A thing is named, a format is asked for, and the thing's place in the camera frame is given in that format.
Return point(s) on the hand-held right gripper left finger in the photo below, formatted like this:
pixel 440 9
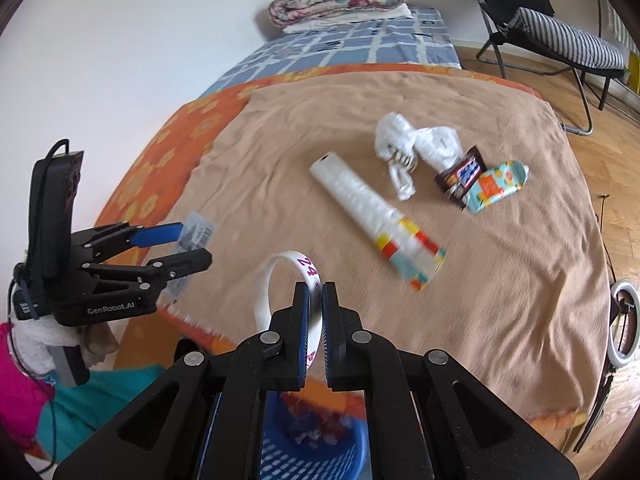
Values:
pixel 303 340

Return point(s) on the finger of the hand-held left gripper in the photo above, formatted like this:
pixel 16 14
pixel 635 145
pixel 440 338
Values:
pixel 185 262
pixel 157 234

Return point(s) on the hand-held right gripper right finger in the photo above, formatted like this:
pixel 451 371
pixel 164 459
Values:
pixel 327 340

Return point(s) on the white barcode wrapper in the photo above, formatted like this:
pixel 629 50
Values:
pixel 197 232

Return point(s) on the white wristband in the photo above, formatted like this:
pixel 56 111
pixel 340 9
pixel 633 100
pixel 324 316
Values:
pixel 262 290

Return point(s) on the blue plastic basket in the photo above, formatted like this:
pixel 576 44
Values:
pixel 300 460

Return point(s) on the person's left hand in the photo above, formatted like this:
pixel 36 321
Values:
pixel 100 342

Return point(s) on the orange floral blanket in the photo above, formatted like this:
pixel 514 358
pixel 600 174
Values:
pixel 165 150

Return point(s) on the tan blanket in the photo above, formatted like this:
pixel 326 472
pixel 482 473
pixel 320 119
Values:
pixel 300 160

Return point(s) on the dark chocolate bar wrapper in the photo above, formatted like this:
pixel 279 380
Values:
pixel 462 175

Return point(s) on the crumpled white paper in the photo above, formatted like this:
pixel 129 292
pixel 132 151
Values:
pixel 395 132

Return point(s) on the white plastic packet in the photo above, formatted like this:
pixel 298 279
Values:
pixel 440 147

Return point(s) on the colourful teal orange tube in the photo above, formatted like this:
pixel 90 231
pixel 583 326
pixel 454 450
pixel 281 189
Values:
pixel 500 182

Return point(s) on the folded white sheet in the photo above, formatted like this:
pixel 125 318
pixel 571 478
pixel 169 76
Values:
pixel 310 27

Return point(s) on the blue checked bed sheet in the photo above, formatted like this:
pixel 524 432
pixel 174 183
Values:
pixel 350 40

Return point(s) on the striped cushion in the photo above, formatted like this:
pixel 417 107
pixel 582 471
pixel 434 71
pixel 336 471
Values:
pixel 560 35

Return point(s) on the yellow crate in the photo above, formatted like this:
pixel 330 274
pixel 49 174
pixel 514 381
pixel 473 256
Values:
pixel 634 67

